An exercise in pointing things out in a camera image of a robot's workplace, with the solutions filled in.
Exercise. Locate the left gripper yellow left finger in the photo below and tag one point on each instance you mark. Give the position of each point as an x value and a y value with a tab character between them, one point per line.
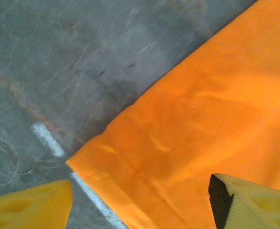
30	210

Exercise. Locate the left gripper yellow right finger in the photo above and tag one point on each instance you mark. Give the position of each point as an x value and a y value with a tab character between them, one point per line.
254	207

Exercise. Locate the bright orange shorts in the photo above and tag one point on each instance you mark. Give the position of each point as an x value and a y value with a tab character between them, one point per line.
201	107

